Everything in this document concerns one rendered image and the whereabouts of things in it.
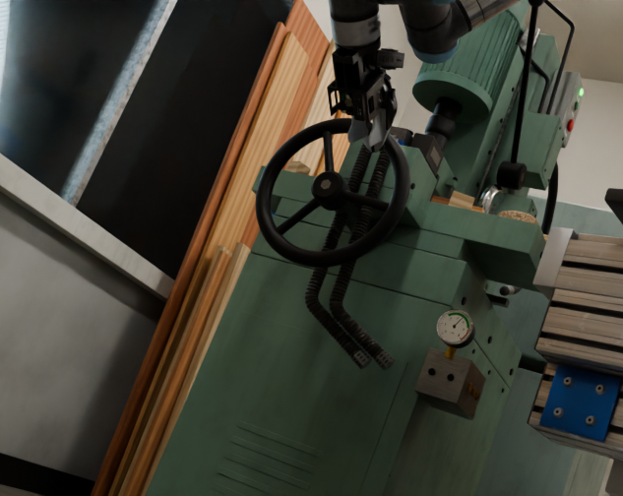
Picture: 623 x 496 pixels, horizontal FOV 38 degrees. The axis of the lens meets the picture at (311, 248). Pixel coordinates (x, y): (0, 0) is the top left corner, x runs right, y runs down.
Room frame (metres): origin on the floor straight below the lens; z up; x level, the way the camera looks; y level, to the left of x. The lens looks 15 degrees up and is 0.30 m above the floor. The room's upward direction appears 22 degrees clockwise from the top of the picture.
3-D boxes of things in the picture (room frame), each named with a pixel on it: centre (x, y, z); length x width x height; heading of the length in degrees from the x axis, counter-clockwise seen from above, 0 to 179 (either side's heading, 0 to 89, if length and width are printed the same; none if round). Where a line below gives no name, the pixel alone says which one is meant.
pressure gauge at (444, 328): (1.52, -0.28, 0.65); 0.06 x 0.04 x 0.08; 61
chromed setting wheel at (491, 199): (1.89, -0.33, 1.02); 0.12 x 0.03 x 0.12; 151
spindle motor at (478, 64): (1.84, -0.16, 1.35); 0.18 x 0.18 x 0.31
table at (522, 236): (1.73, -0.13, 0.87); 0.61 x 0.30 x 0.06; 61
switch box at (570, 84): (2.05, -0.44, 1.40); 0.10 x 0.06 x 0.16; 151
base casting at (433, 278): (1.94, -0.22, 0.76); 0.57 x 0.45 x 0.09; 151
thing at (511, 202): (1.92, -0.39, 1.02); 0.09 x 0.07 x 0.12; 61
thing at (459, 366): (1.58, -0.32, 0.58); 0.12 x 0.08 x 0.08; 151
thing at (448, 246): (1.78, -0.13, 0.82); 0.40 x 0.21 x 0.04; 61
